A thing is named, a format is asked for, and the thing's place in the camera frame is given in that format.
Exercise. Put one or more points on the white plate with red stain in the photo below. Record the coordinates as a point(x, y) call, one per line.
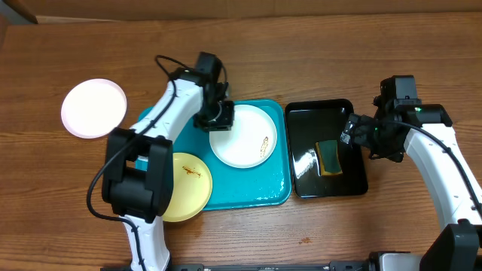
point(93, 108)

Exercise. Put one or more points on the white plate with dark stain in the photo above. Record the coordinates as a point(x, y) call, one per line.
point(249, 142)

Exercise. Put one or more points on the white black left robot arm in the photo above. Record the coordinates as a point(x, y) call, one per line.
point(137, 176)

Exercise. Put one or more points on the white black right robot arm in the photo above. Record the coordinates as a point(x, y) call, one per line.
point(404, 126)

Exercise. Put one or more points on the yellow plate with stain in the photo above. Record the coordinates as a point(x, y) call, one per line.
point(192, 188)

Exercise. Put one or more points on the green yellow sponge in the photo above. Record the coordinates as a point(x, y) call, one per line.
point(327, 153)

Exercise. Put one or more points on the black plastic tray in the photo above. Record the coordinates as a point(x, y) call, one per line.
point(308, 123)

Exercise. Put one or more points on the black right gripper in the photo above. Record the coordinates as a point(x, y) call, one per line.
point(395, 153)

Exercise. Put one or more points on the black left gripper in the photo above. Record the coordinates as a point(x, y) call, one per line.
point(224, 123)

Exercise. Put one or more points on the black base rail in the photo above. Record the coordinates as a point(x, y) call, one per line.
point(335, 265)

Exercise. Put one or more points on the blue plastic tray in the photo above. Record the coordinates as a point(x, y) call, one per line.
point(268, 184)

